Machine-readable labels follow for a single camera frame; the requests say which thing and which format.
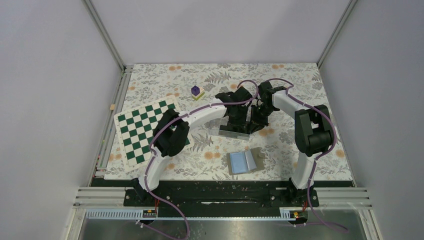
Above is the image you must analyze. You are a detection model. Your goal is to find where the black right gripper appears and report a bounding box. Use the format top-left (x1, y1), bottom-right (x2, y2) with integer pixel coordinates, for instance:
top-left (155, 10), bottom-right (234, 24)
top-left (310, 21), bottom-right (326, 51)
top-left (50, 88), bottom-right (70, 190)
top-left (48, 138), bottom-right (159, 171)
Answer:
top-left (247, 103), bottom-right (276, 135)

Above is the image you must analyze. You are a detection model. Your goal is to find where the clear acrylic card tray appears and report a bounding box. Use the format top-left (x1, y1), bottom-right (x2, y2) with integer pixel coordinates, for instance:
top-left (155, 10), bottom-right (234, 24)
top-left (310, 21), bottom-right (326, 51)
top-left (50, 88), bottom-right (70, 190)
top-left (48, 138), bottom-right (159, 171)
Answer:
top-left (204, 117), bottom-right (251, 141)

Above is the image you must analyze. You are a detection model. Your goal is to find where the grey card holder wallet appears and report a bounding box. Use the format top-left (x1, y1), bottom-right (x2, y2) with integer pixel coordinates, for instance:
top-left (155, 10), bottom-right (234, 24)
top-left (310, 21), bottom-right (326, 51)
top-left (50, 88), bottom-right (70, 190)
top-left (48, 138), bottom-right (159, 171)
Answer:
top-left (226, 147), bottom-right (266, 176)

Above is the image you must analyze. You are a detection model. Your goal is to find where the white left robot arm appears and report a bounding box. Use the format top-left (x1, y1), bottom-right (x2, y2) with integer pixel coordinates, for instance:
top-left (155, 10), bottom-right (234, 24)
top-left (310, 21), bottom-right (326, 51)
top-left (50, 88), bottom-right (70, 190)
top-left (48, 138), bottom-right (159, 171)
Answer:
top-left (132, 85), bottom-right (259, 206)

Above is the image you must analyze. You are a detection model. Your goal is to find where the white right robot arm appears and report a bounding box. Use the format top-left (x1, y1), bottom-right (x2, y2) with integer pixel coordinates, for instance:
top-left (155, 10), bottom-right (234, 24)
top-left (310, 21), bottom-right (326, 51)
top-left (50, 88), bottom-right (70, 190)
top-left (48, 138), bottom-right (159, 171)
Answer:
top-left (249, 80), bottom-right (337, 207)

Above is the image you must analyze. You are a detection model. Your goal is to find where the floral table cloth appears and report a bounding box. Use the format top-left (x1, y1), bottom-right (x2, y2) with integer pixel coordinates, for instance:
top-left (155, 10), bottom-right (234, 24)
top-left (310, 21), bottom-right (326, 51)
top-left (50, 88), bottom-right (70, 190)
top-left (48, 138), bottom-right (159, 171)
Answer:
top-left (104, 62), bottom-right (354, 182)

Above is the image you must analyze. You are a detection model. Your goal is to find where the purple yellow cube stack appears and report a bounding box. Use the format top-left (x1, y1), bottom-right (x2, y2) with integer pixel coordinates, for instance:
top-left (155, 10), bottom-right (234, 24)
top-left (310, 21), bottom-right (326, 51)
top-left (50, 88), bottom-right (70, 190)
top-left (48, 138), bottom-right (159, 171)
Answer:
top-left (190, 85), bottom-right (205, 101)

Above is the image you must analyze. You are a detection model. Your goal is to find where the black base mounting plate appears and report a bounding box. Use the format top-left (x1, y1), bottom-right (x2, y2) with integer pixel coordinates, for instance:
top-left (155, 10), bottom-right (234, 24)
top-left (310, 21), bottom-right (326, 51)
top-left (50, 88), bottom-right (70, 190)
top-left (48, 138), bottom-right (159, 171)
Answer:
top-left (123, 180), bottom-right (319, 217)

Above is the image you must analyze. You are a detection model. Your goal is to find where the green white chessboard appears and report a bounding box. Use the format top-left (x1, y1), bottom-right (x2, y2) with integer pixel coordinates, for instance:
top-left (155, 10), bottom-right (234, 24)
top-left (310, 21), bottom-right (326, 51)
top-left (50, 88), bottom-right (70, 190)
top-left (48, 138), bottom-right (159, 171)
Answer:
top-left (113, 95), bottom-right (180, 172)

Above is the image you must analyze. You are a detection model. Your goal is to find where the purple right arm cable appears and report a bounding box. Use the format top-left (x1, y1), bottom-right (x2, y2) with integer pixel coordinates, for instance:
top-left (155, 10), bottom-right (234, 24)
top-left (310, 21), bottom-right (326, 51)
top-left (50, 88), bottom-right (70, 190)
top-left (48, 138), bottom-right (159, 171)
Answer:
top-left (261, 78), bottom-right (349, 234)

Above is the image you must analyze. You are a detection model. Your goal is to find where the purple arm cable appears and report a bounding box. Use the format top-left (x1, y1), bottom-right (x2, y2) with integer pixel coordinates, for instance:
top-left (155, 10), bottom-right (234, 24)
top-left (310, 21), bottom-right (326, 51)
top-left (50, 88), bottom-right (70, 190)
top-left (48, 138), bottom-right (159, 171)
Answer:
top-left (135, 79), bottom-right (260, 240)
top-left (261, 78), bottom-right (349, 234)

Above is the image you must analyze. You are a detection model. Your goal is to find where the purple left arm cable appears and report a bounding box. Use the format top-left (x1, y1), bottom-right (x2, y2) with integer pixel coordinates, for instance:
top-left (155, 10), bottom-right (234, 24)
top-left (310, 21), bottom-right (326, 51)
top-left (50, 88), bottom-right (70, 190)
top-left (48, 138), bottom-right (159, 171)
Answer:
top-left (135, 79), bottom-right (260, 240)

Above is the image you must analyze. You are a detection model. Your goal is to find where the grey slotted cable duct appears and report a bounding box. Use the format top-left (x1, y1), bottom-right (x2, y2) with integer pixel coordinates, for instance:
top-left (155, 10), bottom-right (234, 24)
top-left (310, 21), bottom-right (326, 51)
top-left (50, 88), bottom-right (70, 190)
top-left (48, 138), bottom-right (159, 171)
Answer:
top-left (85, 207), bottom-right (301, 221)

